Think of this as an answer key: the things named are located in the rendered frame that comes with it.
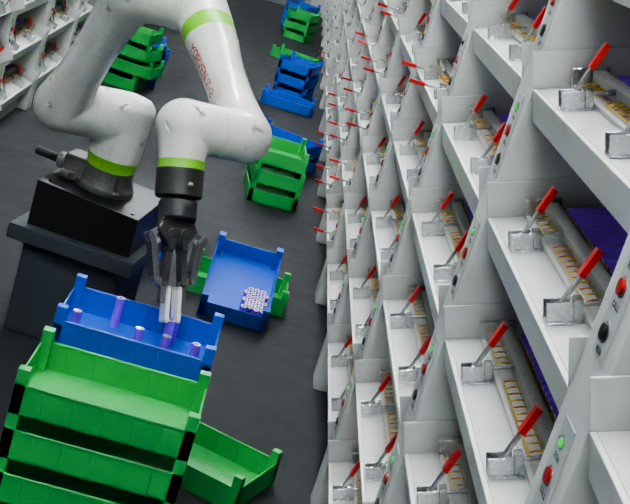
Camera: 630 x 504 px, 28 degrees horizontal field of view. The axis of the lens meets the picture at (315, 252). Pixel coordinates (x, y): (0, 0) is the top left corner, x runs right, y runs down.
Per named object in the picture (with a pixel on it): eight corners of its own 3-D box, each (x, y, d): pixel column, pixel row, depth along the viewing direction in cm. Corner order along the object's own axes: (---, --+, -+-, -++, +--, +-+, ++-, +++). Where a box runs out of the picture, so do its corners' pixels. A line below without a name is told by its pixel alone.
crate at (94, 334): (47, 345, 230) (57, 305, 228) (69, 308, 249) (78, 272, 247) (204, 389, 232) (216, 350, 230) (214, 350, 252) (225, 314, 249)
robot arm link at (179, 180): (171, 164, 236) (214, 170, 240) (144, 169, 245) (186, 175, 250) (169, 196, 235) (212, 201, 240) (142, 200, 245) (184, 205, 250)
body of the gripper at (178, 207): (188, 203, 248) (185, 250, 247) (149, 198, 243) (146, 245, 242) (206, 200, 241) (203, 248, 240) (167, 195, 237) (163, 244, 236)
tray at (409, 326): (401, 452, 195) (398, 370, 191) (383, 320, 253) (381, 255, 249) (532, 447, 194) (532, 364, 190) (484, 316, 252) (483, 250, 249)
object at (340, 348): (329, 461, 272) (326, 403, 268) (328, 358, 330) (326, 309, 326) (422, 458, 272) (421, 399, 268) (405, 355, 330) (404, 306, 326)
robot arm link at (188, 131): (149, 98, 246) (169, 89, 236) (208, 108, 252) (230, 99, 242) (143, 169, 245) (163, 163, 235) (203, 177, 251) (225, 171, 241)
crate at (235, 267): (263, 332, 361) (270, 312, 356) (196, 313, 360) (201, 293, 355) (278, 268, 385) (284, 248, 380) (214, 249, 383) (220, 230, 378)
